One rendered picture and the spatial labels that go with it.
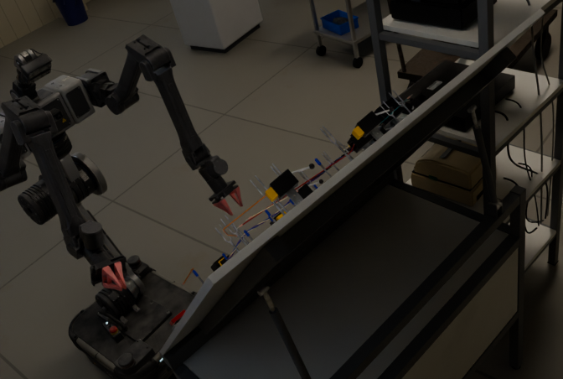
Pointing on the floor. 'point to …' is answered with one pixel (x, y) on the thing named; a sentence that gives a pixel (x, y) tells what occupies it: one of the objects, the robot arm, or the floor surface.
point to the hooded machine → (212, 0)
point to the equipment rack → (497, 134)
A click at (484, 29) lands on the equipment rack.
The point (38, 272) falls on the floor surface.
